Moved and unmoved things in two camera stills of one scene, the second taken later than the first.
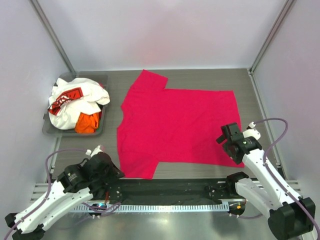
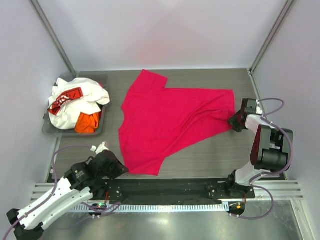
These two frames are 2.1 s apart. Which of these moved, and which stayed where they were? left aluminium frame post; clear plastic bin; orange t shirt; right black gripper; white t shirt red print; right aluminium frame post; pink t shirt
Moved: right black gripper; clear plastic bin; pink t shirt
Stayed: right aluminium frame post; white t shirt red print; left aluminium frame post; orange t shirt
